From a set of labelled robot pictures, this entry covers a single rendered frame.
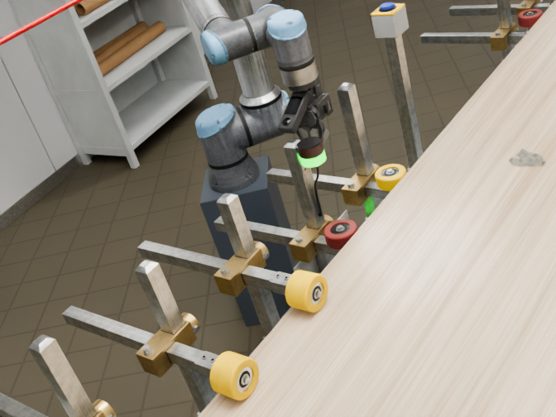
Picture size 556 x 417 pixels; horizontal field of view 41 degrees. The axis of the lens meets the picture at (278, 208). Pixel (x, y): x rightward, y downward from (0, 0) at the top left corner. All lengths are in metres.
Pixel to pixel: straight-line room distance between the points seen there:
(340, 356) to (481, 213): 0.50
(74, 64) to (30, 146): 0.56
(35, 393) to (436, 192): 1.95
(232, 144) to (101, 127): 2.00
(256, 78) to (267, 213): 0.48
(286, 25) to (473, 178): 0.58
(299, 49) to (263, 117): 0.82
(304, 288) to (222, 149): 1.18
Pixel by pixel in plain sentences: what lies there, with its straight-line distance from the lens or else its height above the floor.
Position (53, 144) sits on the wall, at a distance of 4.69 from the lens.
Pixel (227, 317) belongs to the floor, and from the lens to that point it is 3.10.
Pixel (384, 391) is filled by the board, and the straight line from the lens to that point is 1.37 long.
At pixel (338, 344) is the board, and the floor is 0.90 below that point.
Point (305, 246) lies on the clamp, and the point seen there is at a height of 0.87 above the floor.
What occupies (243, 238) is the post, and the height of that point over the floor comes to 1.02.
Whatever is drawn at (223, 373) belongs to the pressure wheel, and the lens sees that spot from 1.40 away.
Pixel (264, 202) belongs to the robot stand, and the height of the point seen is 0.55.
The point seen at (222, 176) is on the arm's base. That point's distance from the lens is 2.67.
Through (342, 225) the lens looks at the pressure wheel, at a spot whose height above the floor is 0.90.
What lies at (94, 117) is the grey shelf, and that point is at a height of 0.34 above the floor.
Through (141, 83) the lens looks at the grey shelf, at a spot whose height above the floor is 0.20.
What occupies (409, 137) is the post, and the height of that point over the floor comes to 0.83.
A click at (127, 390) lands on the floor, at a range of 2.99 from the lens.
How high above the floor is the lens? 1.90
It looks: 31 degrees down
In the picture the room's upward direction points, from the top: 17 degrees counter-clockwise
